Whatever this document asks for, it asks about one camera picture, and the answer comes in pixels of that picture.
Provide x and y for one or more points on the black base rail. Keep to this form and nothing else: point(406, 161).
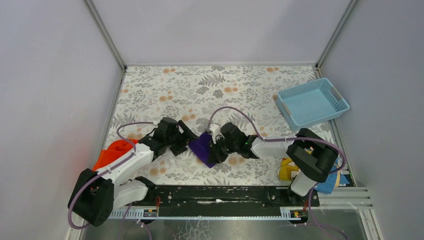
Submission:
point(215, 196)

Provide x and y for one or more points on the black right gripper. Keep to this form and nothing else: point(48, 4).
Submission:
point(216, 149)

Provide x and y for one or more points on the light blue plastic basket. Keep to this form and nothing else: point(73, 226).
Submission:
point(311, 103)

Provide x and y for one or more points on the orange towel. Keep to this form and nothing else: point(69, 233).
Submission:
point(115, 150)

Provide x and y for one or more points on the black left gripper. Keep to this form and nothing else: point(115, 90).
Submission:
point(182, 138)

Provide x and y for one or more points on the white slotted cable duct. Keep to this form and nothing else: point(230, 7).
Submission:
point(223, 213)

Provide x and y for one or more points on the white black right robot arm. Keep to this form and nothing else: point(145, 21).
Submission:
point(313, 156)

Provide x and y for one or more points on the purple towel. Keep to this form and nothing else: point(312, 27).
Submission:
point(202, 147)

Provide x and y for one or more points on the floral patterned table mat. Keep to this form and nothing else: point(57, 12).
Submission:
point(243, 95)

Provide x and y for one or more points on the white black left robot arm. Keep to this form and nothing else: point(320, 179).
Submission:
point(98, 192)

